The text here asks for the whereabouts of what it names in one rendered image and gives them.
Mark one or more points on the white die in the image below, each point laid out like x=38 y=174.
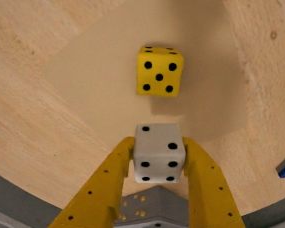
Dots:
x=158 y=153

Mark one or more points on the tan flat mat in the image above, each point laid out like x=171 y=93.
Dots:
x=96 y=73

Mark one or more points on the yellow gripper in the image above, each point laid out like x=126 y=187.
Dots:
x=97 y=203

